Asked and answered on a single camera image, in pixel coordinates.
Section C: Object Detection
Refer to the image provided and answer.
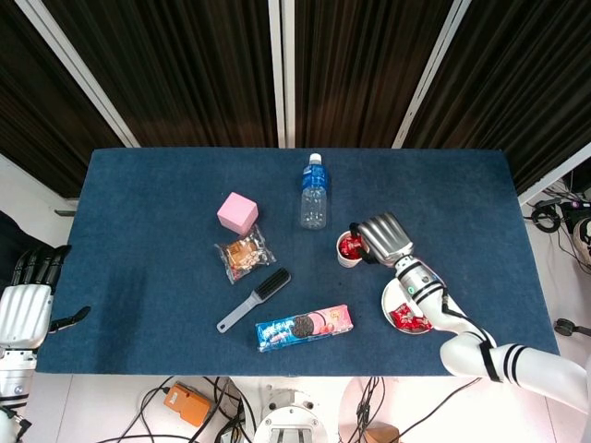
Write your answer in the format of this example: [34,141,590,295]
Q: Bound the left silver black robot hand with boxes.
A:
[0,244,92,351]

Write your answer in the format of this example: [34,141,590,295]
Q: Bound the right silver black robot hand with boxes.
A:
[348,211,415,269]

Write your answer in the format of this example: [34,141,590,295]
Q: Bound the white paper cup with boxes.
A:
[335,230,370,269]

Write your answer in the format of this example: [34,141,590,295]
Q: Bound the silver metal plate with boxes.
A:
[380,279,438,336]

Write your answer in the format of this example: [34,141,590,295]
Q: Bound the clear plastic water bottle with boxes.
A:
[299,152,331,231]

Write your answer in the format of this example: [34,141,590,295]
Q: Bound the blue velvet tablecloth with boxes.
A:
[34,147,565,378]

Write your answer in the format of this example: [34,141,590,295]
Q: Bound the blue Oreo cookie box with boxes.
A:
[254,303,356,353]

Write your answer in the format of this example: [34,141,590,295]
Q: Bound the grey brush black bristles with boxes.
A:
[215,267,293,334]

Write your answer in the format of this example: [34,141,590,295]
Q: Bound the packaged bread bun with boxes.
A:
[213,224,278,285]

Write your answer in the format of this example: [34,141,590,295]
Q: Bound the pink foam cube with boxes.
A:
[216,191,259,235]

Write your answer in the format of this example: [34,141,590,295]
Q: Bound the dark brown pleated curtain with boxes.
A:
[405,0,591,195]
[295,0,444,149]
[0,0,126,199]
[43,0,278,149]

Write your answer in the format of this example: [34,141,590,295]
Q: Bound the orange control box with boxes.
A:
[163,381,214,428]

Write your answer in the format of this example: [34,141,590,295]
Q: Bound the brown wooden object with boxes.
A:
[364,423,401,443]

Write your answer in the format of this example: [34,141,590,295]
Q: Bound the black equipment box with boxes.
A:
[561,170,591,218]

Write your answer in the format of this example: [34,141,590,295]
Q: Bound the white black round object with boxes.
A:
[571,216,591,269]

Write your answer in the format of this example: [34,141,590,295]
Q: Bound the black stand foot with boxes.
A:
[553,317,591,338]

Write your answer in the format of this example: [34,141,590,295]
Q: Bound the white robot torso base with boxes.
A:
[252,382,330,443]

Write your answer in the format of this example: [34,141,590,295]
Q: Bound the black cable loop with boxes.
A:
[115,376,186,443]

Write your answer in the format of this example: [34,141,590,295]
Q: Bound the coiled black cable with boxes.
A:
[530,202,562,233]

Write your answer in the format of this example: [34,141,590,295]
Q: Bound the black cable bundle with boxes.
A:
[202,376,258,443]
[355,376,387,443]

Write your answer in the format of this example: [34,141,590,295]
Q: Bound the white frame post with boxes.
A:
[516,140,591,208]
[282,0,296,149]
[267,0,286,149]
[15,0,140,149]
[391,0,484,150]

